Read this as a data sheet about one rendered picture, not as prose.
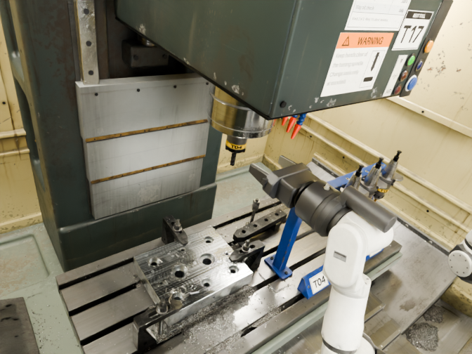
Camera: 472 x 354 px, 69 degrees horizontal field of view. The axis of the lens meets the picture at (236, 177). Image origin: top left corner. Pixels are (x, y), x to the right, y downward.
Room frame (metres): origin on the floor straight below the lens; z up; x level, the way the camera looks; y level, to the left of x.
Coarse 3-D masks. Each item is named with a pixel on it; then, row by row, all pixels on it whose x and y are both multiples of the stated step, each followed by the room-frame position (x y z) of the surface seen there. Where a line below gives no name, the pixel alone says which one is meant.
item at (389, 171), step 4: (392, 160) 1.06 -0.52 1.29; (388, 164) 1.07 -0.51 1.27; (392, 164) 1.06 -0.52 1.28; (396, 164) 1.06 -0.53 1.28; (388, 168) 1.06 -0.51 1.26; (392, 168) 1.05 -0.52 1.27; (396, 168) 1.06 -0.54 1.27; (384, 172) 1.06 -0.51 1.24; (388, 172) 1.05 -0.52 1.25; (392, 172) 1.05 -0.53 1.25; (384, 176) 1.05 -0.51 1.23; (388, 176) 1.05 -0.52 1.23; (392, 176) 1.05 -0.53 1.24
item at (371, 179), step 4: (372, 168) 0.99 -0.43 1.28; (376, 168) 0.99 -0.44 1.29; (380, 168) 0.99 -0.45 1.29; (372, 172) 0.99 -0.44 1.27; (376, 172) 0.98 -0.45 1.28; (380, 172) 0.99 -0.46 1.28; (368, 176) 0.99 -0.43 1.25; (372, 176) 0.98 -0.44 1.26; (376, 176) 0.98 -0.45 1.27; (364, 180) 1.00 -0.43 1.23; (368, 180) 0.98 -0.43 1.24; (372, 180) 0.98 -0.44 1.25; (376, 180) 0.98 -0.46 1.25; (368, 184) 0.98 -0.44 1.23; (372, 184) 0.97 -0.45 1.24; (376, 184) 0.98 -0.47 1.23
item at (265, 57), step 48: (144, 0) 0.84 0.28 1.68; (192, 0) 0.69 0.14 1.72; (240, 0) 0.59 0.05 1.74; (288, 0) 0.51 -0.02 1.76; (336, 0) 0.56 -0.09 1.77; (432, 0) 0.75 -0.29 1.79; (192, 48) 0.68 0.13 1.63; (240, 48) 0.57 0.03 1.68; (288, 48) 0.51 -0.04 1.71; (240, 96) 0.56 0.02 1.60; (288, 96) 0.52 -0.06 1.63; (336, 96) 0.61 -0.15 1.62; (384, 96) 0.73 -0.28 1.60
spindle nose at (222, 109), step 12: (216, 96) 0.68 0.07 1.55; (228, 96) 0.66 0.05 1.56; (216, 108) 0.68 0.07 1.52; (228, 108) 0.66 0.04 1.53; (240, 108) 0.66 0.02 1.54; (216, 120) 0.67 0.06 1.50; (228, 120) 0.66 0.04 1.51; (240, 120) 0.66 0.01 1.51; (252, 120) 0.66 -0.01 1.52; (264, 120) 0.68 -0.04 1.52; (228, 132) 0.66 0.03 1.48; (240, 132) 0.66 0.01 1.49; (252, 132) 0.67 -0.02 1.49; (264, 132) 0.69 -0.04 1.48
